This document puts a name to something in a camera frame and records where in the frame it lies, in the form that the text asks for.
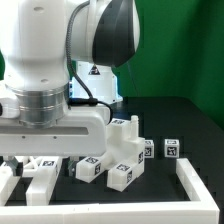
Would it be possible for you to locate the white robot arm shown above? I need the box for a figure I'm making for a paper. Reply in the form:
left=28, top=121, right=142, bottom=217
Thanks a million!
left=0, top=0, right=139, bottom=173

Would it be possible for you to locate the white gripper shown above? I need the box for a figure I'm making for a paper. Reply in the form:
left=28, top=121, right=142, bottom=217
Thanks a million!
left=0, top=106, right=110, bottom=175

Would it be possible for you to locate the white tagged cube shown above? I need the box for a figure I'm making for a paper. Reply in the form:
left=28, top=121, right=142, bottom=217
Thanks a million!
left=145, top=140, right=154, bottom=158
left=164, top=139, right=180, bottom=158

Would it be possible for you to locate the white U-shaped fence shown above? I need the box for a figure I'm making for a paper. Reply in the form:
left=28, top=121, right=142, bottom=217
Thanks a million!
left=0, top=158, right=220, bottom=224

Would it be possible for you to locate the white chair back frame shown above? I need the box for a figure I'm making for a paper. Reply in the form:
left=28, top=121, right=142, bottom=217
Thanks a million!
left=0, top=156, right=62, bottom=206

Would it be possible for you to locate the white chair seat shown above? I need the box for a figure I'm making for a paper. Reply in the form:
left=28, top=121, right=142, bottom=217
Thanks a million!
left=106, top=115, right=145, bottom=177

